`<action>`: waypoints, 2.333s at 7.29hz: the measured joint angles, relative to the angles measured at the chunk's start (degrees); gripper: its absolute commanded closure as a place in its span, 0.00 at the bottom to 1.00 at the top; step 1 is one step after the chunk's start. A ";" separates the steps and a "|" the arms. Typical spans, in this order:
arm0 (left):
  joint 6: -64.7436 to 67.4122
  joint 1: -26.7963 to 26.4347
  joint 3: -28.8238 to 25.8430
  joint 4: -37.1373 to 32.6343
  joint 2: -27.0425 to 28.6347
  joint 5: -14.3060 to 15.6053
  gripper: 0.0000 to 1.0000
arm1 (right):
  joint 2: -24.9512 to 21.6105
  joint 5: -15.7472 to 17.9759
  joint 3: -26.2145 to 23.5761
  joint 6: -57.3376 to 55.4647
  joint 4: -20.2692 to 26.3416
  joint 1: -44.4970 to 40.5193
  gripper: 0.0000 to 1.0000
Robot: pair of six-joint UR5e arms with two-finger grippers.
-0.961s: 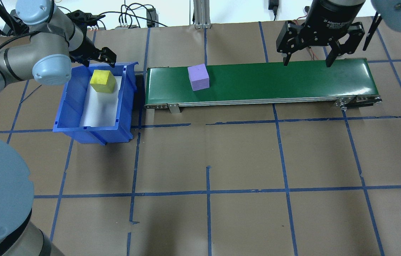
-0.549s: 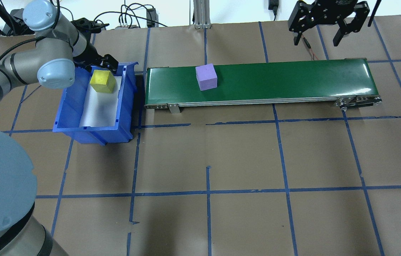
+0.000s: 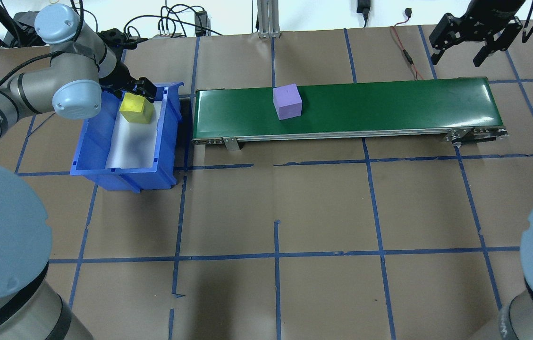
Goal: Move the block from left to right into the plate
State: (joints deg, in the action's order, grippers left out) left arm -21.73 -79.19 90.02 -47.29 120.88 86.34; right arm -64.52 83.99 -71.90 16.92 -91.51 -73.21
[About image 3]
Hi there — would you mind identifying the yellow foam block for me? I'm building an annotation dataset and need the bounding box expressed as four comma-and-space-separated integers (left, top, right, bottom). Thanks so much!
119, 92, 155, 125

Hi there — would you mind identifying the purple foam block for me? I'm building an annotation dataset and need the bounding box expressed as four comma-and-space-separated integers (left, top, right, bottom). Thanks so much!
272, 84, 304, 120

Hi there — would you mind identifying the white foam pad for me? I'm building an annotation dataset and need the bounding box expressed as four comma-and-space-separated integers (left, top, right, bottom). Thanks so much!
105, 97, 165, 170

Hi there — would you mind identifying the blue plastic storage bin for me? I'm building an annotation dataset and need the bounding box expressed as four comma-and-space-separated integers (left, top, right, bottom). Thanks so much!
70, 81, 185, 194

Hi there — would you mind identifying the green conveyor belt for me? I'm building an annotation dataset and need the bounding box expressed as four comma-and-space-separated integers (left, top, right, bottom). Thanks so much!
192, 76, 509, 152

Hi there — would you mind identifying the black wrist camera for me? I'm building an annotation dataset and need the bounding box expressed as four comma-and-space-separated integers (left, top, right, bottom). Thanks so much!
100, 28, 129, 51

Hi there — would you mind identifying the red and black wire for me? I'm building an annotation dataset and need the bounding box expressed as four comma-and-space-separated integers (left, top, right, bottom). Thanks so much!
390, 25, 423, 81

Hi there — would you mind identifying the aluminium extrusion post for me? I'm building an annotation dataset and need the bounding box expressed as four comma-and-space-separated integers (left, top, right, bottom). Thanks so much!
257, 0, 282, 38

